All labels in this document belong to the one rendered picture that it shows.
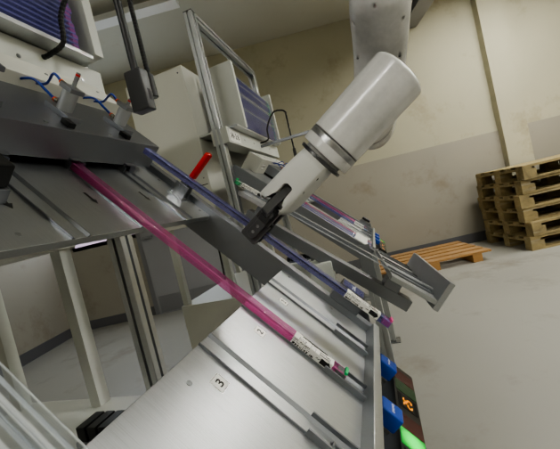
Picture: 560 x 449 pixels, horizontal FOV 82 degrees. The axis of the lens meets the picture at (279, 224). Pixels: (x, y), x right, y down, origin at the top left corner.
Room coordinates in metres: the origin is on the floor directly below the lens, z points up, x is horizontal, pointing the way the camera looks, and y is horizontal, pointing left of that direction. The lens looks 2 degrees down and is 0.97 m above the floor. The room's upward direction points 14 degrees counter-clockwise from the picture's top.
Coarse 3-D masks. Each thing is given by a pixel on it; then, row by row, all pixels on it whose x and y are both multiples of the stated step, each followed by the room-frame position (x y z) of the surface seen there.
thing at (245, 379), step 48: (288, 288) 0.55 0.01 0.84; (240, 336) 0.36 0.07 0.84; (336, 336) 0.49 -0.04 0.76; (192, 384) 0.27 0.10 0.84; (240, 384) 0.30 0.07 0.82; (288, 384) 0.34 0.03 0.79; (336, 384) 0.38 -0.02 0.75; (144, 432) 0.22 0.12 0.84; (192, 432) 0.23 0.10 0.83; (240, 432) 0.26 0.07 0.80; (288, 432) 0.28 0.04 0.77; (336, 432) 0.30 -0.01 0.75
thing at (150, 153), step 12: (156, 156) 0.58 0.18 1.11; (168, 168) 0.57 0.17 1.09; (192, 180) 0.56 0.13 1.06; (204, 192) 0.55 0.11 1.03; (216, 204) 0.55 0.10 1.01; (228, 204) 0.55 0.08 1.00; (240, 216) 0.54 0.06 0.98; (264, 240) 0.53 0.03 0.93; (276, 240) 0.52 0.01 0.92; (288, 252) 0.52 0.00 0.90; (300, 264) 0.51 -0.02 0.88; (312, 264) 0.52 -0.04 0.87; (324, 276) 0.50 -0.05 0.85; (336, 288) 0.50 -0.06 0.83; (384, 324) 0.48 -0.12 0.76
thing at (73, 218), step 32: (32, 160) 0.45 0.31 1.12; (32, 192) 0.39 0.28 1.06; (64, 192) 0.43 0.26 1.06; (96, 192) 0.47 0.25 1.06; (128, 192) 0.53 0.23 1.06; (160, 192) 0.61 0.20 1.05; (0, 224) 0.31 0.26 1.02; (32, 224) 0.34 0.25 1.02; (64, 224) 0.37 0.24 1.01; (96, 224) 0.40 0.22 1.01; (128, 224) 0.44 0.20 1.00; (160, 224) 0.50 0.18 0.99; (0, 256) 0.29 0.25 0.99
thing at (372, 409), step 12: (372, 324) 0.57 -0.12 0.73; (372, 336) 0.52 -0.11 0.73; (372, 348) 0.48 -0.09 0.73; (372, 360) 0.45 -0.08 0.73; (372, 372) 0.42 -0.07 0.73; (372, 384) 0.39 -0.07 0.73; (372, 396) 0.37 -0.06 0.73; (372, 408) 0.35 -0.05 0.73; (372, 420) 0.33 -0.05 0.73; (372, 432) 0.31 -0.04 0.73; (372, 444) 0.30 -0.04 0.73
